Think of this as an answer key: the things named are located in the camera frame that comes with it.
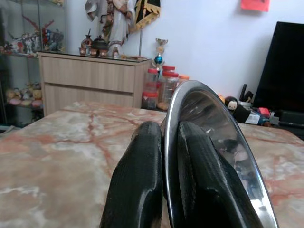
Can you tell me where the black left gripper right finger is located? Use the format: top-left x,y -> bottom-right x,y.
176,121 -> 265,228

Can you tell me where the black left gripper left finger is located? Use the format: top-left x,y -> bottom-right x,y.
99,121 -> 163,228

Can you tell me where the stainless steel plate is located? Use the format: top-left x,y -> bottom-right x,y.
163,79 -> 280,228

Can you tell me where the short dark jar red lid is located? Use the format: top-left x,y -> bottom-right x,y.
142,92 -> 159,111

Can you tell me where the black haired doll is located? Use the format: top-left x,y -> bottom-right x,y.
224,95 -> 250,124

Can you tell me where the black pen holder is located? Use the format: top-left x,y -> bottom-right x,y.
239,83 -> 254,108

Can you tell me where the tall clear jar red lid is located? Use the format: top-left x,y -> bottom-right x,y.
147,68 -> 159,94

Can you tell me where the clear jar orange lid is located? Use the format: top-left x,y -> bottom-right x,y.
178,74 -> 190,86

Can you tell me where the light wood sideboard cabinet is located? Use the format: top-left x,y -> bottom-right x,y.
38,51 -> 153,117

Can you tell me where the trophy with blue ball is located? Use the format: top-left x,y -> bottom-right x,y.
152,37 -> 170,71

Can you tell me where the yellow bear plush toy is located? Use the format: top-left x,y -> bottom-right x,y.
32,83 -> 44,101

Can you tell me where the black television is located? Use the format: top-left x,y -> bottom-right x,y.
252,21 -> 304,113

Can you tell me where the black teapot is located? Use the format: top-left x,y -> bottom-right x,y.
91,35 -> 110,52

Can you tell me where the brown ceramic vase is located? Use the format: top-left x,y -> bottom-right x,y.
81,28 -> 94,49

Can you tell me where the white robed statue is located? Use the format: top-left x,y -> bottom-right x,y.
84,0 -> 135,59

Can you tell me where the black yellow flag on pole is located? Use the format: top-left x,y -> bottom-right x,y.
128,0 -> 162,60

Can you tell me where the red white robot model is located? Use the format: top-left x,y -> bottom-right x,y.
9,14 -> 56,55

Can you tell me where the pink paper note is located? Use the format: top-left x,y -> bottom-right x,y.
240,0 -> 271,13

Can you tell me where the glass display shelf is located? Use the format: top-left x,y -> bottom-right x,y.
0,0 -> 67,126

